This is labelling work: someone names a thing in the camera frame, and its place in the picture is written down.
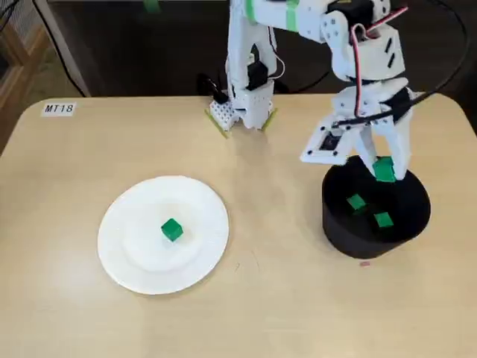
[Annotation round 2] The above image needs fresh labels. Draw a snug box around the green block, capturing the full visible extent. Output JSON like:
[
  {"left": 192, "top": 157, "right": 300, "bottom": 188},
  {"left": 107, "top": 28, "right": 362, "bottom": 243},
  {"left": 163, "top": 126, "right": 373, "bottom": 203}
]
[
  {"left": 373, "top": 212, "right": 394, "bottom": 229},
  {"left": 160, "top": 219, "right": 185, "bottom": 242},
  {"left": 372, "top": 156, "right": 397, "bottom": 183},
  {"left": 346, "top": 194, "right": 366, "bottom": 212}
]

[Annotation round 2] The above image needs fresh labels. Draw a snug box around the grey metal pole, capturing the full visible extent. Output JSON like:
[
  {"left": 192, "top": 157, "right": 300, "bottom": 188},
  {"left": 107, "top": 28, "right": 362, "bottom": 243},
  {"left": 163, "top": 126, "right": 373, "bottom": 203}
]
[{"left": 32, "top": 0, "right": 92, "bottom": 98}]

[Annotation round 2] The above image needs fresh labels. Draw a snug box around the black pot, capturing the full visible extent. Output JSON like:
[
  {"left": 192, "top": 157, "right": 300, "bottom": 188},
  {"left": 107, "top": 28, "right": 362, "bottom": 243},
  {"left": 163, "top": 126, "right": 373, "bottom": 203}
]
[{"left": 320, "top": 154, "right": 432, "bottom": 259}]

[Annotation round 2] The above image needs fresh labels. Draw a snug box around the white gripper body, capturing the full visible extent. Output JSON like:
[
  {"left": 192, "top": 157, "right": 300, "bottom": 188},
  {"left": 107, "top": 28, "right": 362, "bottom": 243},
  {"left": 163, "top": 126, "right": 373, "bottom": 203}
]
[{"left": 333, "top": 77, "right": 414, "bottom": 126}]

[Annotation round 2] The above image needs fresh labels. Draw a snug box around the green base plate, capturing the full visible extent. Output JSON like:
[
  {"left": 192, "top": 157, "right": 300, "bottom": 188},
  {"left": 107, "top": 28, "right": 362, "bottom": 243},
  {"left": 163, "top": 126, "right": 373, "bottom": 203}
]
[{"left": 203, "top": 106, "right": 279, "bottom": 139}]

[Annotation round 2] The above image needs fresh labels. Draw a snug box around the white MT18 label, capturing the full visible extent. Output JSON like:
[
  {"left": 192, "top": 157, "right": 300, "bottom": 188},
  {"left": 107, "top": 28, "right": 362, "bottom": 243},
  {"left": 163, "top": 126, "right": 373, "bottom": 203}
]
[{"left": 40, "top": 102, "right": 78, "bottom": 117}]

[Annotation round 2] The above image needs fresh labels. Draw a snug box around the red gripper servo wire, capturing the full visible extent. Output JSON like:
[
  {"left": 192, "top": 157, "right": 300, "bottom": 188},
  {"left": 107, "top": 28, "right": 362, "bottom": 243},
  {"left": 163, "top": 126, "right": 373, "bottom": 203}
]
[{"left": 351, "top": 4, "right": 410, "bottom": 120}]

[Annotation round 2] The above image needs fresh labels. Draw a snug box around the white paper plate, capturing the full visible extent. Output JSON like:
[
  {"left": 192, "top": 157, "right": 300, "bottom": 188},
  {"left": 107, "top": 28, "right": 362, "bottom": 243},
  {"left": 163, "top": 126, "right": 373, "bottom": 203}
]
[{"left": 97, "top": 175, "right": 230, "bottom": 296}]

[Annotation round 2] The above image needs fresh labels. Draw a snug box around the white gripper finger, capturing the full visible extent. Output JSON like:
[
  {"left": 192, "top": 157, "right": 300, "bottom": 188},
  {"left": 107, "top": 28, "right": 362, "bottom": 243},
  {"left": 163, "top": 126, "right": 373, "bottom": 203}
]
[
  {"left": 386, "top": 110, "right": 414, "bottom": 180},
  {"left": 359, "top": 124, "right": 381, "bottom": 177}
]

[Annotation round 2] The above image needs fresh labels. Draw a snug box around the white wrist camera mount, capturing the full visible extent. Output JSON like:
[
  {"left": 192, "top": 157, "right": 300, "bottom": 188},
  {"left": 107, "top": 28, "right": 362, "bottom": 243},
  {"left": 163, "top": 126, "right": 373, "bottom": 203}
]
[{"left": 300, "top": 119, "right": 361, "bottom": 166}]

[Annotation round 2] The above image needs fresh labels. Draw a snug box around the black plug connector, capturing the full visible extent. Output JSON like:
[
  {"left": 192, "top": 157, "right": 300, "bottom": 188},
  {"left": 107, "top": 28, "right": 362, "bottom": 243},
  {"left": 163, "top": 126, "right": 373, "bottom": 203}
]
[{"left": 196, "top": 73, "right": 229, "bottom": 104}]

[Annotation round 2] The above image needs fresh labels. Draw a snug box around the red white shoulder wire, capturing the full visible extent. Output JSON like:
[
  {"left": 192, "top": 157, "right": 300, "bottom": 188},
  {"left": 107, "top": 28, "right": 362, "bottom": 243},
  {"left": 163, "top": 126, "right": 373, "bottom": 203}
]
[{"left": 267, "top": 28, "right": 286, "bottom": 81}]

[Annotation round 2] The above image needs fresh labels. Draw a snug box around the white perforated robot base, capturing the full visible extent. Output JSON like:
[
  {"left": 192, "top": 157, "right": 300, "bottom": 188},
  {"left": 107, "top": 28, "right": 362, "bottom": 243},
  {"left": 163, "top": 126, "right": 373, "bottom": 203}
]
[{"left": 209, "top": 99, "right": 241, "bottom": 131}]

